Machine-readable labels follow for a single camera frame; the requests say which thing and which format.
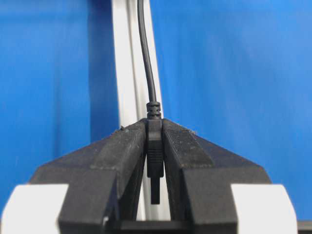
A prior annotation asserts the black USB cable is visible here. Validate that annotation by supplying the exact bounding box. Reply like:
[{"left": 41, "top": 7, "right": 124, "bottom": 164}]
[{"left": 136, "top": 0, "right": 164, "bottom": 205}]

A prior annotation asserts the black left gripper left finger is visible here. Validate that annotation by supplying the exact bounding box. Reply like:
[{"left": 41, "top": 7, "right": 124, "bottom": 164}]
[{"left": 0, "top": 118, "right": 149, "bottom": 234}]

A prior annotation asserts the blue mat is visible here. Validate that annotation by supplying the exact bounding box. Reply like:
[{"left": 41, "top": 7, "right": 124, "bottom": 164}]
[{"left": 0, "top": 0, "right": 312, "bottom": 219}]

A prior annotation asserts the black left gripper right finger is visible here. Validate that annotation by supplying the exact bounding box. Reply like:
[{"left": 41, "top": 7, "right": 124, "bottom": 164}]
[{"left": 160, "top": 118, "right": 298, "bottom": 234}]

